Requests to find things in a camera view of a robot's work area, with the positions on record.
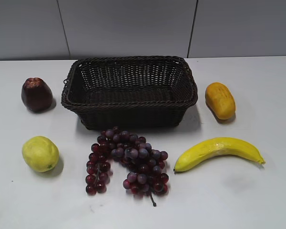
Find purple red grape bunch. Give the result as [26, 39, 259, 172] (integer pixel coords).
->
[85, 126, 169, 207]

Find dark brown wicker basket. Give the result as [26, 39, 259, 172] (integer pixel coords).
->
[61, 56, 198, 130]

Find orange yellow mango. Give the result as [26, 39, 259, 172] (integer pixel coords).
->
[205, 82, 236, 120]

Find yellow banana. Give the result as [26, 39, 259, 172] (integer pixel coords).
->
[174, 137, 266, 173]

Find dark red wax apple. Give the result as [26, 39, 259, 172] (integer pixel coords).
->
[21, 77, 53, 113]

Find yellow green lemon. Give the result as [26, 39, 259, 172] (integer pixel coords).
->
[21, 136, 59, 173]

